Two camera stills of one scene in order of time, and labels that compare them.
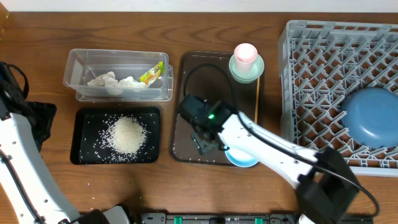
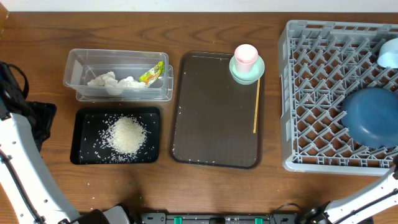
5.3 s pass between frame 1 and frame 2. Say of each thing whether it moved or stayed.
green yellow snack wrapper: stayed
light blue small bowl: moved
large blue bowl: stayed
